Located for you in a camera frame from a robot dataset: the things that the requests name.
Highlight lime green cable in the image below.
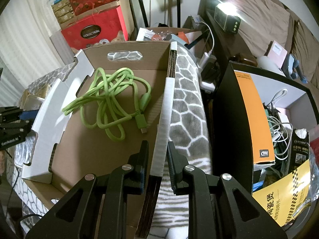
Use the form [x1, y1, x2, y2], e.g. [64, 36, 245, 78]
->
[62, 67, 152, 142]

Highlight cardboard organizer box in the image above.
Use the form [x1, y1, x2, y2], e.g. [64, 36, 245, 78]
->
[22, 41, 176, 238]

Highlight gold snack bag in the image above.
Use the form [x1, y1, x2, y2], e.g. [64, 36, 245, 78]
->
[19, 84, 51, 111]

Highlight yellow black book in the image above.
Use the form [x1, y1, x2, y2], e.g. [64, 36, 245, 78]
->
[252, 160, 310, 226]

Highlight grey white patterned blanket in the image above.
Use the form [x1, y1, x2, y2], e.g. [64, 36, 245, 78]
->
[7, 45, 211, 238]

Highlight black storage cube shelf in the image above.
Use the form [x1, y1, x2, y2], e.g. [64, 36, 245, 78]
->
[208, 62, 318, 238]

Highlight red collection gift bag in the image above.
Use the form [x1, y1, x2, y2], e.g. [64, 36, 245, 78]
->
[62, 6, 128, 50]

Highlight white power adapter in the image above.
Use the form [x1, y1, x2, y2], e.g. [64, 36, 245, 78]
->
[198, 52, 217, 69]

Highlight pink box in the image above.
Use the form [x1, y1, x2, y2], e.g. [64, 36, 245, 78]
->
[266, 40, 287, 68]

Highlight brown cardboard clutter box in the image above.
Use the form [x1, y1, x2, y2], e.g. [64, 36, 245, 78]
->
[136, 27, 206, 50]

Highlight bright lamp clock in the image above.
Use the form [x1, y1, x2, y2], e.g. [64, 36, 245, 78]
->
[214, 2, 241, 34]

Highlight white charger cables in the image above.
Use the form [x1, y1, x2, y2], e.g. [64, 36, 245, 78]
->
[263, 88, 295, 161]

